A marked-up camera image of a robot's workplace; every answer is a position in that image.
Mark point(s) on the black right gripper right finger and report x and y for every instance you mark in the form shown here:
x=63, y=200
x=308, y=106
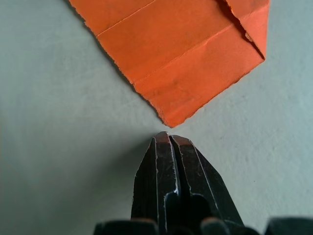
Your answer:
x=198, y=176

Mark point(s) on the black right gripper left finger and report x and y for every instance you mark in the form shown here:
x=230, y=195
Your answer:
x=156, y=176

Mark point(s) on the orange creased paper sheet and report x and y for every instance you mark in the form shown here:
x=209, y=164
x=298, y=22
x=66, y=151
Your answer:
x=176, y=56

